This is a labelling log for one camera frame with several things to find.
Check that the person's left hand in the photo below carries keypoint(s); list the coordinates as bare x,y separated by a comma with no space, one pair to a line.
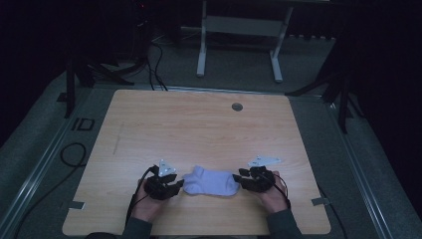
147,207

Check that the grey round table grommet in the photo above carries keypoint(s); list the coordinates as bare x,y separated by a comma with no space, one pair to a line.
237,107

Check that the metal floor rail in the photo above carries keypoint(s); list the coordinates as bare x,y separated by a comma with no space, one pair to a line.
30,186
361,179

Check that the white metal desk frame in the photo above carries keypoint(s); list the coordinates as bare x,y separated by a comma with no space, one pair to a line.
244,26

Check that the black tripod stand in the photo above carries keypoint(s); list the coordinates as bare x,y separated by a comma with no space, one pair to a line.
70,86
343,99

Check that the grey tape strip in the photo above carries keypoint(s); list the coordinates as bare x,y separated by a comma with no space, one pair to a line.
320,201

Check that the person's right hand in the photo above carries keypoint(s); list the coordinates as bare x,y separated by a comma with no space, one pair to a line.
273,199

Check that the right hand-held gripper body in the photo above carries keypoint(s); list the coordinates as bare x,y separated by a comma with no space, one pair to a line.
262,179

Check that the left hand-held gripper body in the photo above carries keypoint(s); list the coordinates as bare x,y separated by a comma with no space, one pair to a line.
159,186

